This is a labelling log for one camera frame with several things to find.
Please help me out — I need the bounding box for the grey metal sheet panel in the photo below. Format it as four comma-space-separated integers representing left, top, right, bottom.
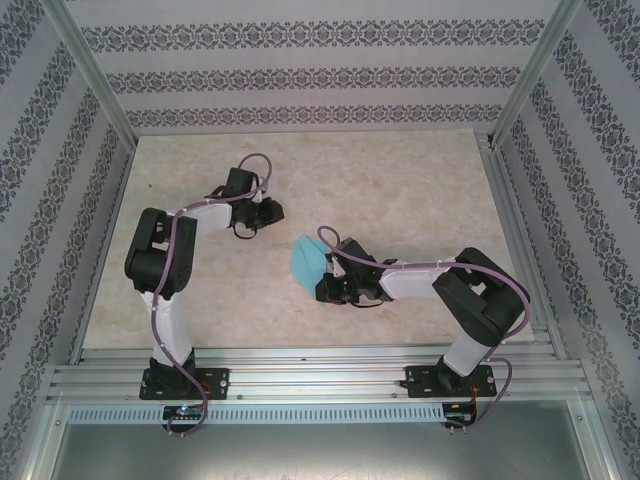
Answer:
29, 399, 616, 480

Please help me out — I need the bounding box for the aluminium frame post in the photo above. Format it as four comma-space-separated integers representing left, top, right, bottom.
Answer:
42, 0, 139, 149
489, 0, 584, 149

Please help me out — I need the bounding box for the small circuit board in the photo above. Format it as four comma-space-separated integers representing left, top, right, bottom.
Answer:
163, 405, 205, 420
444, 403, 476, 425

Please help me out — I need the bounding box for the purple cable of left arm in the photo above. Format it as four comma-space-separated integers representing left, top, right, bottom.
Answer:
149, 153, 274, 440

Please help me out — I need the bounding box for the aluminium mounting rail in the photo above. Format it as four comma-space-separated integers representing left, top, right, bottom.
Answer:
47, 347, 594, 401

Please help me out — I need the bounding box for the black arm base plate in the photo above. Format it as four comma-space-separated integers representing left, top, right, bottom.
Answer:
141, 367, 231, 401
404, 364, 497, 400

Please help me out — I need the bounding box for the aluminium side rail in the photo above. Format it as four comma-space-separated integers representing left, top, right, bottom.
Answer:
67, 142, 139, 366
477, 132, 569, 361

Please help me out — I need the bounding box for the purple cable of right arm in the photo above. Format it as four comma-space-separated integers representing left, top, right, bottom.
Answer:
318, 226, 532, 435

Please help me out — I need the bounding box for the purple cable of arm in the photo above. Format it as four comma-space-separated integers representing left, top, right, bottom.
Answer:
149, 153, 274, 440
318, 226, 532, 435

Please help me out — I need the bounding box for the slotted grey cable duct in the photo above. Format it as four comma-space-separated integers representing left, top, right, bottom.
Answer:
67, 403, 446, 424

